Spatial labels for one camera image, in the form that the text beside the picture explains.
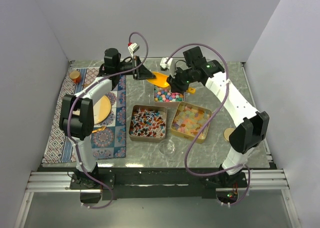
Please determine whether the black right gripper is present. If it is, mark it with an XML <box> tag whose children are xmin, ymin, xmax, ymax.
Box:
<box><xmin>166</xmin><ymin>66</ymin><xmax>195</xmax><ymax>95</ymax></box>

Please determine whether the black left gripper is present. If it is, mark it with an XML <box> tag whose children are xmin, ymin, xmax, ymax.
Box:
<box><xmin>116</xmin><ymin>56</ymin><xmax>157</xmax><ymax>81</ymax></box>

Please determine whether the yellow plastic scoop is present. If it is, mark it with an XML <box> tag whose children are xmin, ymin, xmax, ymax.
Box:
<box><xmin>147</xmin><ymin>71</ymin><xmax>198</xmax><ymax>94</ymax></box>

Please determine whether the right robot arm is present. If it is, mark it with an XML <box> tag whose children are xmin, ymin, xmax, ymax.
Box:
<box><xmin>160</xmin><ymin>43</ymin><xmax>270</xmax><ymax>188</ymax></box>

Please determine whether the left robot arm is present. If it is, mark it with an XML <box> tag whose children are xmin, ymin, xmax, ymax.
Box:
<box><xmin>59</xmin><ymin>48</ymin><xmax>146</xmax><ymax>189</ymax></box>

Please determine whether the pink tin of star candies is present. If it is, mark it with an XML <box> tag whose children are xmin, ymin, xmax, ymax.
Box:
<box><xmin>151</xmin><ymin>85</ymin><xmax>186</xmax><ymax>107</ymax></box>

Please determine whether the yellow tin of popsicle candies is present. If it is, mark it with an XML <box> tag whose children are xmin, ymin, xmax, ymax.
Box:
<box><xmin>170</xmin><ymin>101</ymin><xmax>212</xmax><ymax>141</ymax></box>

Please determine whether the gold tin of lollipops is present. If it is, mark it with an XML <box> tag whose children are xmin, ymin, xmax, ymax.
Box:
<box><xmin>128</xmin><ymin>105</ymin><xmax>168</xmax><ymax>143</ymax></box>

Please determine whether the yellow round plate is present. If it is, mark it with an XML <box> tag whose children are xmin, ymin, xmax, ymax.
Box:
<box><xmin>93</xmin><ymin>95</ymin><xmax>112</xmax><ymax>125</ymax></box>

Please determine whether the clear glass jar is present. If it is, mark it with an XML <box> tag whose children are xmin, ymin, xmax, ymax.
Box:
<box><xmin>158</xmin><ymin>140</ymin><xmax>176</xmax><ymax>157</ymax></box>

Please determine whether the gold fork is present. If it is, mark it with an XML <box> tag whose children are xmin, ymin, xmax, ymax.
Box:
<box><xmin>92</xmin><ymin>126</ymin><xmax>107</xmax><ymax>134</ymax></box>

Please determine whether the round wooden jar lid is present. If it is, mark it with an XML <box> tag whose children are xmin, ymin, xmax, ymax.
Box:
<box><xmin>223</xmin><ymin>127</ymin><xmax>235</xmax><ymax>142</ymax></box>

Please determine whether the orange cup with lid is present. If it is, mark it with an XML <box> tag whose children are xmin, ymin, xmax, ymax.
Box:
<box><xmin>69</xmin><ymin>70</ymin><xmax>82</xmax><ymax>84</ymax></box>

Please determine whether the patterned mandala placemat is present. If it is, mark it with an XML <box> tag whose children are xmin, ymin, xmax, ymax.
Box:
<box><xmin>42</xmin><ymin>67</ymin><xmax>126</xmax><ymax>164</ymax></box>

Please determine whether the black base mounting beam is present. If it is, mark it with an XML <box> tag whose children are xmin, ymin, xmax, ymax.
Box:
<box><xmin>69</xmin><ymin>168</ymin><xmax>249</xmax><ymax>201</ymax></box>

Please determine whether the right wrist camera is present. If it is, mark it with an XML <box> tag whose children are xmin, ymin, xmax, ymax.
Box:
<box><xmin>160</xmin><ymin>57</ymin><xmax>175</xmax><ymax>71</ymax></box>

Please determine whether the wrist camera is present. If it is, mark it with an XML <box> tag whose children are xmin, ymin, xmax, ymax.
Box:
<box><xmin>160</xmin><ymin>57</ymin><xmax>175</xmax><ymax>71</ymax></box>
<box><xmin>128</xmin><ymin>42</ymin><xmax>140</xmax><ymax>54</ymax></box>

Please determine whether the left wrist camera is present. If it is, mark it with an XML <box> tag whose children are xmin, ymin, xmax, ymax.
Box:
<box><xmin>128</xmin><ymin>42</ymin><xmax>140</xmax><ymax>54</ymax></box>

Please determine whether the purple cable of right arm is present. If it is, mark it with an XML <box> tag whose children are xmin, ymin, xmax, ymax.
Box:
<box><xmin>166</xmin><ymin>43</ymin><xmax>252</xmax><ymax>207</ymax></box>

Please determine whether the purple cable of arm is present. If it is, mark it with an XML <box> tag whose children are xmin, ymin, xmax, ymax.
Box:
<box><xmin>166</xmin><ymin>43</ymin><xmax>252</xmax><ymax>207</ymax></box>
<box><xmin>67</xmin><ymin>31</ymin><xmax>149</xmax><ymax>210</ymax></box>

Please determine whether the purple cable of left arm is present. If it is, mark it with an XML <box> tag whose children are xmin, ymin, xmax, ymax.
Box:
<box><xmin>67</xmin><ymin>31</ymin><xmax>149</xmax><ymax>210</ymax></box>

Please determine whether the aluminium rail frame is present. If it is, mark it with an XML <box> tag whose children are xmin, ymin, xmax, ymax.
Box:
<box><xmin>14</xmin><ymin>61</ymin><xmax>301</xmax><ymax>228</ymax></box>

